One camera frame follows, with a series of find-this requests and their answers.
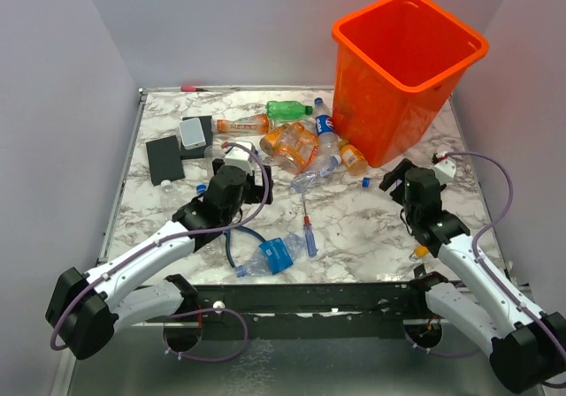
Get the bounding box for crushed blue label water bottle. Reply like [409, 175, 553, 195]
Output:
[235, 233, 306, 278]

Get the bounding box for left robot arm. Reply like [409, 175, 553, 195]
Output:
[45, 159, 273, 360]

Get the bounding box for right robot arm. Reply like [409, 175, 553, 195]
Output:
[379, 152, 565, 393]

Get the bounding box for Pepsi bottle beside bin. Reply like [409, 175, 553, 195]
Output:
[313, 97, 340, 156]

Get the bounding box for orange plastic bin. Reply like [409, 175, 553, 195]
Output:
[332, 0, 489, 168]

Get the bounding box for small Pepsi bottle left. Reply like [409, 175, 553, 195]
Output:
[196, 184, 207, 195]

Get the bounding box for clear jar metal lid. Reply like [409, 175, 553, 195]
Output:
[203, 144, 225, 179]

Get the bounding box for small orange juice bottle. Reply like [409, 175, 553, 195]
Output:
[339, 140, 368, 176]

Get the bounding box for yellow utility knife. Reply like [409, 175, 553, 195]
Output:
[410, 246, 430, 259]

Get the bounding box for black flat block rear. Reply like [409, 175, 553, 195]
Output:
[178, 116, 213, 160]

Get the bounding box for black flat block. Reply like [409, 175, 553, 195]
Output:
[178, 116, 213, 160]
[146, 135, 185, 187]

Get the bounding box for orange label bottle right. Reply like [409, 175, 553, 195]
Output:
[259, 123, 289, 156]

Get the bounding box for clear white-cap bottle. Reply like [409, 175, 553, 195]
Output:
[160, 179, 187, 219]

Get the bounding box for white box device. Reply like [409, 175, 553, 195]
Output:
[179, 118, 206, 150]

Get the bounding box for crushed clear blue-cap bottle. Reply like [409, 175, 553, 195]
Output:
[290, 155, 341, 194]

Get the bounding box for tall orange label tea bottle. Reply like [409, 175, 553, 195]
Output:
[212, 114, 272, 134]

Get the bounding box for black flat block front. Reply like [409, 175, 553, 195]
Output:
[146, 135, 185, 187]

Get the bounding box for large orange label jug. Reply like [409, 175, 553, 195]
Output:
[273, 122, 318, 175]

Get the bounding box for green plastic bottle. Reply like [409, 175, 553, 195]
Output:
[266, 101, 313, 121]

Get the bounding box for red blue screwdriver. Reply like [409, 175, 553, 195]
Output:
[302, 194, 317, 258]

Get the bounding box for red marker pen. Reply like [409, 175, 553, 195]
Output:
[180, 86, 208, 93]

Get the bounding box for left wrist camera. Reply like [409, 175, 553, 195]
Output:
[224, 147, 254, 175]

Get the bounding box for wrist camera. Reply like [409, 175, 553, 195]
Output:
[224, 147, 254, 175]
[432, 152, 456, 185]

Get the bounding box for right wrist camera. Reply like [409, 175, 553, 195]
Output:
[432, 152, 456, 185]

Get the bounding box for blue handled pliers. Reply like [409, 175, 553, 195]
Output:
[224, 226, 266, 269]

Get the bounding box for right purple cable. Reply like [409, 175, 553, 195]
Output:
[404, 150, 566, 388]

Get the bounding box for purple cable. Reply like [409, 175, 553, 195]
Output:
[49, 141, 272, 363]
[404, 150, 566, 388]

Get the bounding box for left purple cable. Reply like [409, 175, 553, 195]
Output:
[49, 141, 272, 363]

